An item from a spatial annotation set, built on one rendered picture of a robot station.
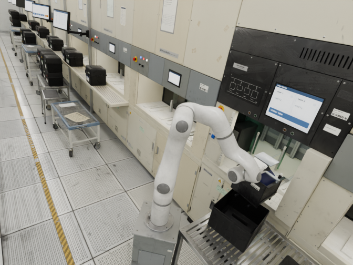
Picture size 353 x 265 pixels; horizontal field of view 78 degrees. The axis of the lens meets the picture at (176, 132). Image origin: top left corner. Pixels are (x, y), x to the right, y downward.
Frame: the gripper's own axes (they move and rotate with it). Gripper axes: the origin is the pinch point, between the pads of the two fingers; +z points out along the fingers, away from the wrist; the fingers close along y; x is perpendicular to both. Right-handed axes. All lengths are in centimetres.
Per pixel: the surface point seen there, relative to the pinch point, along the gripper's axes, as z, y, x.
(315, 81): 15, 2, 50
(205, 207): 15, -41, -89
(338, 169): 14.7, 31.5, 11.9
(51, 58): -46, -397, -33
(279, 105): 14.9, -12.0, 31.0
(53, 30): 8, -653, -19
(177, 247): -47, -11, -65
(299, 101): 15.0, -2.0, 37.7
